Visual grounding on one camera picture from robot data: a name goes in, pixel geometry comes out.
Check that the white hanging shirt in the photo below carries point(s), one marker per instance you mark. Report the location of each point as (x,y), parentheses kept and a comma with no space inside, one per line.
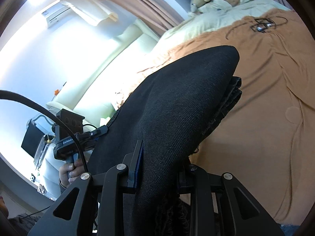
(91,11)

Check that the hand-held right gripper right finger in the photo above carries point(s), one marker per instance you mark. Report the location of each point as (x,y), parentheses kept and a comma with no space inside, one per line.
(194,177)

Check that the person's left hand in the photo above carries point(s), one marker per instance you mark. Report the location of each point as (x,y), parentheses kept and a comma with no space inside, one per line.
(71,174)

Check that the orange blanket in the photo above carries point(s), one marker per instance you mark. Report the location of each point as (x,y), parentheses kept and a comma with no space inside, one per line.
(270,103)

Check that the beige plush toy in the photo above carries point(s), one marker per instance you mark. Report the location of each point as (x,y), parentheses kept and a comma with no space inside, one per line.
(200,1)

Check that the black monitor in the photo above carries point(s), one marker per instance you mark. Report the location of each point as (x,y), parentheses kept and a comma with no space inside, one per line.
(30,141)

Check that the cream duvet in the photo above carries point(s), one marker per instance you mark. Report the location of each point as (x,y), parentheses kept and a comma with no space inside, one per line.
(196,27)

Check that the cream padded headboard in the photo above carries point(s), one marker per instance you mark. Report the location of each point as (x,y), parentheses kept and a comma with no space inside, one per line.
(98,78)

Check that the white air conditioner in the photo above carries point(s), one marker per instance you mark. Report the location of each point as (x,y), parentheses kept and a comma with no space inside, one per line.
(55,16)

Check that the small orange toy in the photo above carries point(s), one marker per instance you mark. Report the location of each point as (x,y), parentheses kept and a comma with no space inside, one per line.
(57,92)

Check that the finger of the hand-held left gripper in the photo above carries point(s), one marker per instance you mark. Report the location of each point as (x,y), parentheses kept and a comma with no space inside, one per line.
(88,145)
(97,130)

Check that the black pants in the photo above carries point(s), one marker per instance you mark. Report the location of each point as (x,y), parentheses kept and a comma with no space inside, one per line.
(177,103)

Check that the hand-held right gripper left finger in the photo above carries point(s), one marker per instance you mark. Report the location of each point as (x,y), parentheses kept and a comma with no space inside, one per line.
(139,167)

